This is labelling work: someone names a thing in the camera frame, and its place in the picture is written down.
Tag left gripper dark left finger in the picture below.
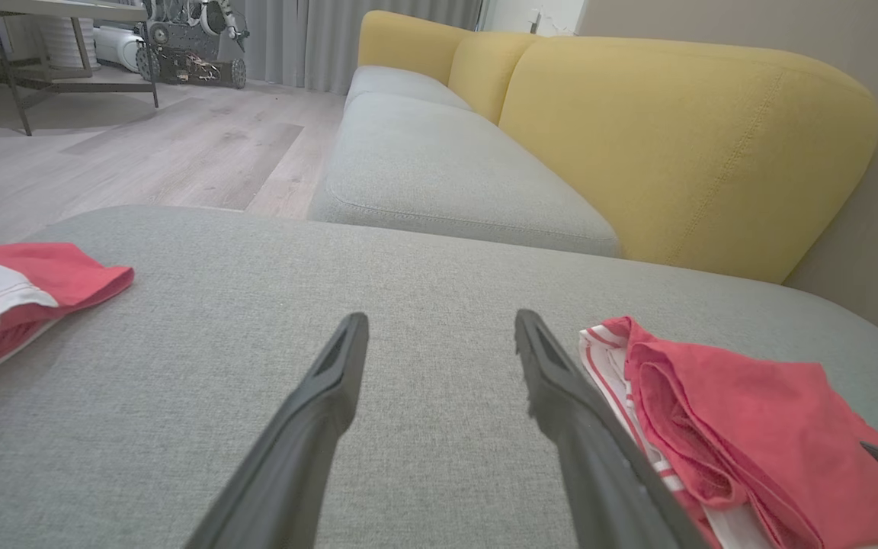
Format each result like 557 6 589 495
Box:
184 311 370 549

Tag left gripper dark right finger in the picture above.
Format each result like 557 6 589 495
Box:
513 308 711 549

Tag red and white jersey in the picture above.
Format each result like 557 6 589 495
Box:
578 316 878 549

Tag red shorts with white stripe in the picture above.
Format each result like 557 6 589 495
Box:
0 242 136 395

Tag wide grey sofa ottoman cushion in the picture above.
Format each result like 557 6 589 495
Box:
0 204 878 549

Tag grey sofa seat cushion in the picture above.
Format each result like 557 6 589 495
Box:
345 64 475 113
307 91 623 259

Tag large yellow sofa back cushion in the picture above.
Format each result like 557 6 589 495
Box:
498 35 878 285

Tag narrow yellow sofa back cushion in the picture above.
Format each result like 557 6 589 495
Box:
447 31 544 126

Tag wheeled robot with white arms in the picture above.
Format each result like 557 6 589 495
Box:
134 0 251 90

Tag grey curtain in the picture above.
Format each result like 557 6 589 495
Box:
243 0 486 97

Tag white cylinder appliance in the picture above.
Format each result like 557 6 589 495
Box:
91 26 144 72

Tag white ribbed bin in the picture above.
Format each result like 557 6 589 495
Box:
37 15 98 71

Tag grey table with black legs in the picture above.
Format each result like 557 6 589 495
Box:
0 0 161 137

